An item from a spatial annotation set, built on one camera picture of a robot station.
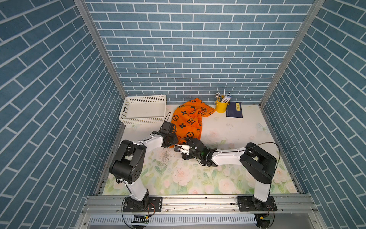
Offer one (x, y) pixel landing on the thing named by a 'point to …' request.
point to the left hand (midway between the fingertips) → (179, 140)
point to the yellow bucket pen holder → (221, 107)
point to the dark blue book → (234, 109)
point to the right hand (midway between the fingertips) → (185, 143)
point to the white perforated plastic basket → (143, 109)
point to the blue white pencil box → (226, 99)
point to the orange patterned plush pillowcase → (187, 116)
